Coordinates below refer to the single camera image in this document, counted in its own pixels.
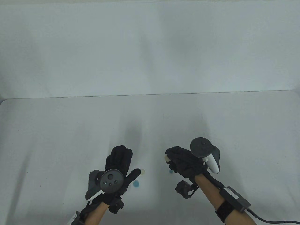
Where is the person's right hand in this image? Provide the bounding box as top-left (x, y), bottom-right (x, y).
top-left (165, 146), bottom-right (210, 185)

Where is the person's left hand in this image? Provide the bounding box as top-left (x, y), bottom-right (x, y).
top-left (98, 145), bottom-right (141, 205)

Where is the person's left forearm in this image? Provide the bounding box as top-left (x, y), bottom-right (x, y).
top-left (84, 202), bottom-right (110, 225)

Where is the person's right forearm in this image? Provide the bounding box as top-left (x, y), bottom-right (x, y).
top-left (195, 174), bottom-right (258, 225)

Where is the white and grey right controller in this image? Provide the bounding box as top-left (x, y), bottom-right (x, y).
top-left (190, 137), bottom-right (221, 174)

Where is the white and grey controller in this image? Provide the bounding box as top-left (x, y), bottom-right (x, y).
top-left (190, 137), bottom-right (221, 174)
top-left (85, 169), bottom-right (124, 201)

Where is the white and grey left controller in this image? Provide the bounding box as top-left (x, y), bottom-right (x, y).
top-left (85, 169), bottom-right (124, 201)

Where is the black glove sensor module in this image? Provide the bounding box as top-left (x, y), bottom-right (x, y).
top-left (175, 180), bottom-right (195, 200)
top-left (108, 197), bottom-right (125, 214)

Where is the black wrist camera with strap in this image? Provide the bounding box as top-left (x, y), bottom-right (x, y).
top-left (69, 199), bottom-right (103, 225)
top-left (215, 186), bottom-right (251, 223)

